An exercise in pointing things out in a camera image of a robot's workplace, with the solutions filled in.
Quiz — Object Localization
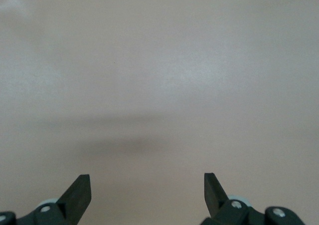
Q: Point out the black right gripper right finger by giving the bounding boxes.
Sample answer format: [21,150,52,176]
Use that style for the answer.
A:
[200,173,306,225]

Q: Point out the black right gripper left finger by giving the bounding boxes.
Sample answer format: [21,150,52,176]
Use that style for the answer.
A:
[0,174,92,225]

